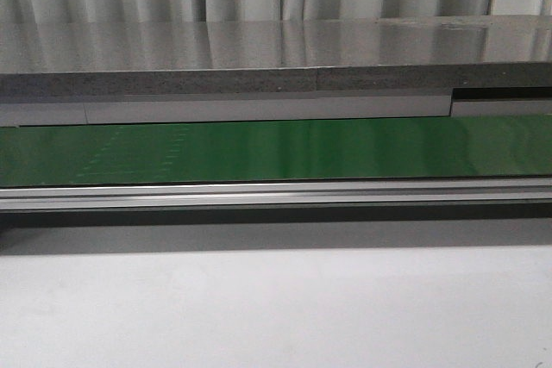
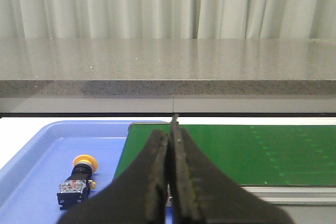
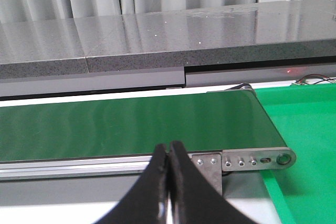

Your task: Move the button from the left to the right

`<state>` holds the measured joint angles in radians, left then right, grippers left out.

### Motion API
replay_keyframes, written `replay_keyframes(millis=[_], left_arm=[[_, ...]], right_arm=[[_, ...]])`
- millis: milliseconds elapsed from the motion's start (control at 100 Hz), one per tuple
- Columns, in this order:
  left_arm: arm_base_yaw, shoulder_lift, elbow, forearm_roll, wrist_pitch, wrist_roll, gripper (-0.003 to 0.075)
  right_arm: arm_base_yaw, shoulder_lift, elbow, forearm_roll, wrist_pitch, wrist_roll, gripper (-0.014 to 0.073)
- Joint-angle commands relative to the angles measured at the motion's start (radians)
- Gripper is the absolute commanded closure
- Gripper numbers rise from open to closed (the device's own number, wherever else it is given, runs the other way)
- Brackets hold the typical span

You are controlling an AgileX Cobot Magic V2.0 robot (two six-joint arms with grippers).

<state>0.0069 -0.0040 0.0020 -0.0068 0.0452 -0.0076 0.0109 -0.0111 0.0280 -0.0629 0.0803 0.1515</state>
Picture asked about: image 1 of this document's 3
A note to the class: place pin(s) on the grey speckled stone counter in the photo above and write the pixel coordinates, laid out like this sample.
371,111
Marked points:
124,73

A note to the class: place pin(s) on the green conveyor belt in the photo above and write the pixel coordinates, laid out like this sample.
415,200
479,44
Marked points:
417,147

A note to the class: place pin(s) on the aluminium conveyor side rail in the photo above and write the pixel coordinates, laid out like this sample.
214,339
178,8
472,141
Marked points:
278,193

